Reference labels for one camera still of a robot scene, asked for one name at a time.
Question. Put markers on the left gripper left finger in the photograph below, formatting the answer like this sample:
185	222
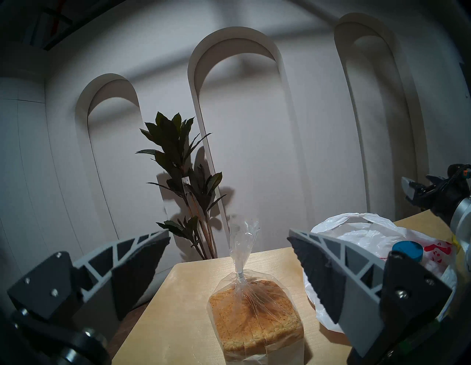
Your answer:
99	265

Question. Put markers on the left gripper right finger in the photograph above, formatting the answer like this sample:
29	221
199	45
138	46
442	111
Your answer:
368	294

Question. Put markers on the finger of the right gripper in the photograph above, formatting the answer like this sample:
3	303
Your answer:
436	179
415	193

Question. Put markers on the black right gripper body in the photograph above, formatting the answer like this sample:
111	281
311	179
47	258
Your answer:
452	191

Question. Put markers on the peanut butter jar blue lid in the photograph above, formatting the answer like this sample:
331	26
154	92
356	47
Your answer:
407	251

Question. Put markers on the bread loaf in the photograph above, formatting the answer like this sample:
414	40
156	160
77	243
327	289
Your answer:
254	316

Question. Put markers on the white plastic shopping bag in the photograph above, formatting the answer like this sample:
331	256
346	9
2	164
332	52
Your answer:
368	231

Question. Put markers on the tall dark-leaved potted plant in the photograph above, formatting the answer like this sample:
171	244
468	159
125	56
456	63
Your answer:
171	143

